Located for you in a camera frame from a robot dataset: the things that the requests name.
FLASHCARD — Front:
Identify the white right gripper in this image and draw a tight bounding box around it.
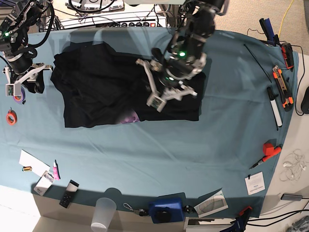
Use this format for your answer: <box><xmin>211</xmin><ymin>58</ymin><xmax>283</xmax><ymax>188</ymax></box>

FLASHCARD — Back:
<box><xmin>3</xmin><ymin>63</ymin><xmax>53</xmax><ymax>96</ymax></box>

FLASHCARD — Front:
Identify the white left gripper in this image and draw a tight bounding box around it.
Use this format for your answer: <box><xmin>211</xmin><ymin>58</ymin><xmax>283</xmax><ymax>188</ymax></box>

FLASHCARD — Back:
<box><xmin>136</xmin><ymin>58</ymin><xmax>197</xmax><ymax>112</ymax></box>

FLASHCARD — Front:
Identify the black printed t-shirt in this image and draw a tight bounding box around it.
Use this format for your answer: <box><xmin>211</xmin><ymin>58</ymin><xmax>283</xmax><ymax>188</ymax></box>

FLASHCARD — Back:
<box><xmin>51</xmin><ymin>43</ymin><xmax>206</xmax><ymax>128</ymax></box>

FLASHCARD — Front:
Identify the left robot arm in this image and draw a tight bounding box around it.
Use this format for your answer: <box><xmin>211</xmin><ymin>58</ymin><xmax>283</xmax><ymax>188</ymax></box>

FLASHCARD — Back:
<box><xmin>136</xmin><ymin>0</ymin><xmax>229</xmax><ymax>112</ymax></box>

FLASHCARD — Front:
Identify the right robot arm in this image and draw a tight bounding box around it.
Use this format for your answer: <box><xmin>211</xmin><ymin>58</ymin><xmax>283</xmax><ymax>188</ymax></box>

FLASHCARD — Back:
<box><xmin>0</xmin><ymin>0</ymin><xmax>55</xmax><ymax>101</ymax></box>

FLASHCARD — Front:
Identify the purple tape roll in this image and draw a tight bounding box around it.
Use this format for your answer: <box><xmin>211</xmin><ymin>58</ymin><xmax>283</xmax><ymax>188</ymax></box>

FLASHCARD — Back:
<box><xmin>13</xmin><ymin>88</ymin><xmax>26</xmax><ymax>104</ymax></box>

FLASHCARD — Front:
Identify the orange tape roll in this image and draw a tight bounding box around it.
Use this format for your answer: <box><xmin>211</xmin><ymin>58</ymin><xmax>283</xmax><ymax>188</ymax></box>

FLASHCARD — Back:
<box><xmin>6</xmin><ymin>109</ymin><xmax>17</xmax><ymax>125</ymax></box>

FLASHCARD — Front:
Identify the white paper sheet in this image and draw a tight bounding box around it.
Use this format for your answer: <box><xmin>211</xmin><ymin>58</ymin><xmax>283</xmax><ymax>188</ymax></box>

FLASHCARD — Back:
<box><xmin>19</xmin><ymin>150</ymin><xmax>50</xmax><ymax>177</ymax></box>

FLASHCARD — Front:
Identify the teal table cloth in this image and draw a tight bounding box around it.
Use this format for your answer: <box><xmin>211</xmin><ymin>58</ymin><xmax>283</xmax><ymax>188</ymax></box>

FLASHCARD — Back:
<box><xmin>0</xmin><ymin>31</ymin><xmax>292</xmax><ymax>217</ymax></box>

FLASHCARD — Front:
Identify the small brass battery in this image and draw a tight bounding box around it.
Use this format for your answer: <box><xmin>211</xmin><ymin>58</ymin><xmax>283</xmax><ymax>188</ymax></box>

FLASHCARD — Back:
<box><xmin>22</xmin><ymin>166</ymin><xmax>32</xmax><ymax>172</ymax></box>

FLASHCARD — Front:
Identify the white power strip red light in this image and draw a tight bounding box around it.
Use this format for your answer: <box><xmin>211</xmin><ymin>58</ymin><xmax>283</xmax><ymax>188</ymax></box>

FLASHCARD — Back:
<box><xmin>60</xmin><ymin>11</ymin><xmax>169</xmax><ymax>29</ymax></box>

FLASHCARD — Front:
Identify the pink glue tube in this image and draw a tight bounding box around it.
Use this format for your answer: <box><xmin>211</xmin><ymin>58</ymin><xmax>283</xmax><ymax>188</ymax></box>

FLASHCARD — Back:
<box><xmin>53</xmin><ymin>160</ymin><xmax>60</xmax><ymax>180</ymax></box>

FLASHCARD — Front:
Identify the white packaged card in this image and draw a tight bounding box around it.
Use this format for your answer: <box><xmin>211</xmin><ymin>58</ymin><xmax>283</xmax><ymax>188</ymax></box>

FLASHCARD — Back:
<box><xmin>33</xmin><ymin>171</ymin><xmax>55</xmax><ymax>196</ymax></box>

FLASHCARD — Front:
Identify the black zip tie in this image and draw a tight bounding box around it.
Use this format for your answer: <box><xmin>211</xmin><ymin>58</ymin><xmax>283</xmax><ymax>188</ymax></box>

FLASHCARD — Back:
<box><xmin>243</xmin><ymin>44</ymin><xmax>272</xmax><ymax>83</ymax></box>

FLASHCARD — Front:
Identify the black white remote control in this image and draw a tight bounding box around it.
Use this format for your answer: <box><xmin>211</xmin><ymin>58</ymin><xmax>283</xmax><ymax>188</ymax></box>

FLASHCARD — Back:
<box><xmin>59</xmin><ymin>180</ymin><xmax>79</xmax><ymax>208</ymax></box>

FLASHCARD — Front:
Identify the blue box device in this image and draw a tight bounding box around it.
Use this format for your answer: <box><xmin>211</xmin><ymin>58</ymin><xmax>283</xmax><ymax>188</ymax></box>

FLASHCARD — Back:
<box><xmin>148</xmin><ymin>197</ymin><xmax>185</xmax><ymax>224</ymax></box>

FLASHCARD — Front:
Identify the metal carabiner clip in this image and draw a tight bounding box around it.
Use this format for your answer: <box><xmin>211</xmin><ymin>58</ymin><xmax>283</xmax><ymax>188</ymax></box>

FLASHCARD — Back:
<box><xmin>123</xmin><ymin>203</ymin><xmax>149</xmax><ymax>217</ymax></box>

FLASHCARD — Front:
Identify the white black marker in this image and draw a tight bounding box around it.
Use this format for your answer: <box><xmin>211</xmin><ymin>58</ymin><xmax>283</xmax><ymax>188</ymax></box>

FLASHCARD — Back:
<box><xmin>267</xmin><ymin>87</ymin><xmax>282</xmax><ymax>128</ymax></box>

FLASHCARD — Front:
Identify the clear plastic cup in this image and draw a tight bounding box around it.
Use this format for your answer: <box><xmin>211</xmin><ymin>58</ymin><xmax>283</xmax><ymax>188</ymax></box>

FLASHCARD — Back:
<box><xmin>91</xmin><ymin>198</ymin><xmax>116</xmax><ymax>232</ymax></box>

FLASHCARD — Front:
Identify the orange plastic block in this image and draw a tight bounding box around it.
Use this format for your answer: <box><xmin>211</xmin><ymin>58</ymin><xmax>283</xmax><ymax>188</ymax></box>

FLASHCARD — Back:
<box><xmin>263</xmin><ymin>139</ymin><xmax>282</xmax><ymax>158</ymax></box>

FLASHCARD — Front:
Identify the white printed card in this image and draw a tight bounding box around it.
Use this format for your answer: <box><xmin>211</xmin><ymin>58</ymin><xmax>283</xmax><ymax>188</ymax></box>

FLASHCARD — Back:
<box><xmin>245</xmin><ymin>172</ymin><xmax>265</xmax><ymax>195</ymax></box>

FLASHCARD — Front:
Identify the orange black utility knife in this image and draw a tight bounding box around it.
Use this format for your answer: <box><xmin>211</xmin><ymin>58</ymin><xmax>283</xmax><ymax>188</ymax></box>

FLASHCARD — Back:
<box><xmin>273</xmin><ymin>65</ymin><xmax>294</xmax><ymax>112</ymax></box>

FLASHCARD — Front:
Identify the red black tool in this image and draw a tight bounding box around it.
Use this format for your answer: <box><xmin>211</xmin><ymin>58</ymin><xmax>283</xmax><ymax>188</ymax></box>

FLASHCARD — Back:
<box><xmin>281</xmin><ymin>42</ymin><xmax>294</xmax><ymax>69</ymax></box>

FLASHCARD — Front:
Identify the white tangled cable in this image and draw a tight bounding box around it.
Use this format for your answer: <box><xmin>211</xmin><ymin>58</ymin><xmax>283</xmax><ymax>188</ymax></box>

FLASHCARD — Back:
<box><xmin>279</xmin><ymin>148</ymin><xmax>307</xmax><ymax>186</ymax></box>

